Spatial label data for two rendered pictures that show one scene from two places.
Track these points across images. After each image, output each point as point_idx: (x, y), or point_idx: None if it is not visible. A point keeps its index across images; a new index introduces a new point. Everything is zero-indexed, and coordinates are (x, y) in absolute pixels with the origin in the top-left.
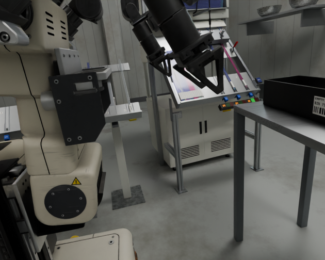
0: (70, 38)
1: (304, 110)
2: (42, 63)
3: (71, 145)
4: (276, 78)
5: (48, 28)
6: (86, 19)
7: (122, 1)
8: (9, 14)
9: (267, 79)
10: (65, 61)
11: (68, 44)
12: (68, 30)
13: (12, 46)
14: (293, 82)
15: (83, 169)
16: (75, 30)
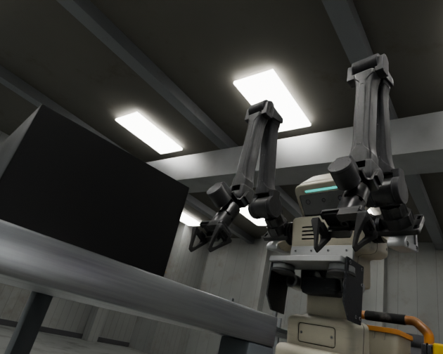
0: (394, 232)
1: None
2: None
3: (288, 317)
4: (148, 165)
5: (304, 236)
6: (398, 204)
7: None
8: (270, 237)
9: (177, 181)
10: (297, 254)
11: (359, 240)
12: (376, 226)
13: None
14: (61, 149)
15: (283, 342)
16: (386, 223)
